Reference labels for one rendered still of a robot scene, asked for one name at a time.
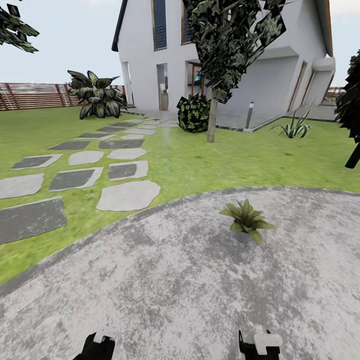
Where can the door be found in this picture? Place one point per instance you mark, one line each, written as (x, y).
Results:
(195, 81)

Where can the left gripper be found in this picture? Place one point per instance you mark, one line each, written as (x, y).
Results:
(103, 350)

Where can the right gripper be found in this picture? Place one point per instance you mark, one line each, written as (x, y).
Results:
(250, 352)

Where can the pot plant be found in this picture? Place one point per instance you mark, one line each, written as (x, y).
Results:
(246, 222)

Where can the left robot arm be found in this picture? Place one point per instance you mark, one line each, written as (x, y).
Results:
(100, 346)

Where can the fixed window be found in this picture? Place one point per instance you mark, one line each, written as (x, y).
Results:
(163, 87)

